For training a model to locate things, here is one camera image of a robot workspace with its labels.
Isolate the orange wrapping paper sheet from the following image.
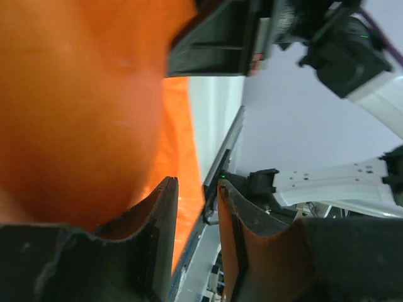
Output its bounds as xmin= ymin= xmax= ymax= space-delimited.
xmin=1 ymin=1 xmax=203 ymax=264

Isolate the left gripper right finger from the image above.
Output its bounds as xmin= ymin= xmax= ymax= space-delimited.
xmin=217 ymin=180 xmax=402 ymax=301

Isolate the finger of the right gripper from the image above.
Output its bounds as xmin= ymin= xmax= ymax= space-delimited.
xmin=167 ymin=0 xmax=274 ymax=77

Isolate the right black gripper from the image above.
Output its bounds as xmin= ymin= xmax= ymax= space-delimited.
xmin=275 ymin=1 xmax=393 ymax=98

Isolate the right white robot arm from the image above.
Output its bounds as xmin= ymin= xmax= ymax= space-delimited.
xmin=167 ymin=1 xmax=402 ymax=218

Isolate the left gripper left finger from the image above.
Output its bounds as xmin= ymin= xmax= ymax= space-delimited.
xmin=1 ymin=177 xmax=178 ymax=301

